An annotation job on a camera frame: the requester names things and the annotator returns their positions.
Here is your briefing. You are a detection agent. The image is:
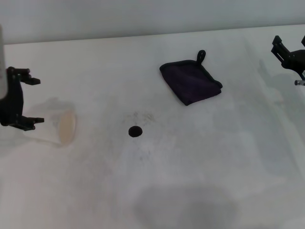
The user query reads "purple rag with black trim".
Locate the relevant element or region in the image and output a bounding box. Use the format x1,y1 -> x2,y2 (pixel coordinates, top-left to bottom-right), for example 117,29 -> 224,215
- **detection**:
159,50 -> 224,106

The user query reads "black water stain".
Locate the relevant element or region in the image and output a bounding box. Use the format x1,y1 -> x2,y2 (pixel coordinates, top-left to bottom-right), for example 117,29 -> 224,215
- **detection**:
128,125 -> 143,138

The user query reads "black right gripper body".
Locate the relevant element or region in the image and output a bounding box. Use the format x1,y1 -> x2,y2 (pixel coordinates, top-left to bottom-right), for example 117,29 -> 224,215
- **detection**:
282,49 -> 305,77

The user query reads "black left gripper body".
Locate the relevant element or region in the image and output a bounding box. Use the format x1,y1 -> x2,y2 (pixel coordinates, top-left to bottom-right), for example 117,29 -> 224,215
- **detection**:
0,66 -> 26,127

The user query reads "white paper cup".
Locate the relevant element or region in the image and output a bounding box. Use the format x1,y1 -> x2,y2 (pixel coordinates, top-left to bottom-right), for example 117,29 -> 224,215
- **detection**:
23,96 -> 78,149

